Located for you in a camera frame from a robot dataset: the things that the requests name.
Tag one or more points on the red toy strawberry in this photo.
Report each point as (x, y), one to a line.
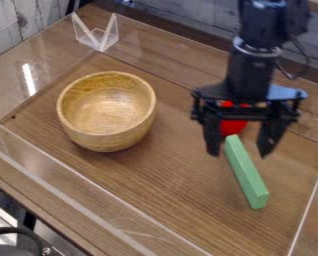
(231, 127)

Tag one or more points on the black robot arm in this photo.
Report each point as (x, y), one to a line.
(269, 23)

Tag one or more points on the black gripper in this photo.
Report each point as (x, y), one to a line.
(247, 96)

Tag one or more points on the brown wooden bowl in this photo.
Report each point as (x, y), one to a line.
(105, 110)

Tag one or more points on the clear acrylic tray wall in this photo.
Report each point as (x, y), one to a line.
(98, 222)

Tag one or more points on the clear acrylic corner bracket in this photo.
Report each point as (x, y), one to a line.
(96, 38)

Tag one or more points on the long green block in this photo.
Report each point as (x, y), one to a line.
(245, 172)

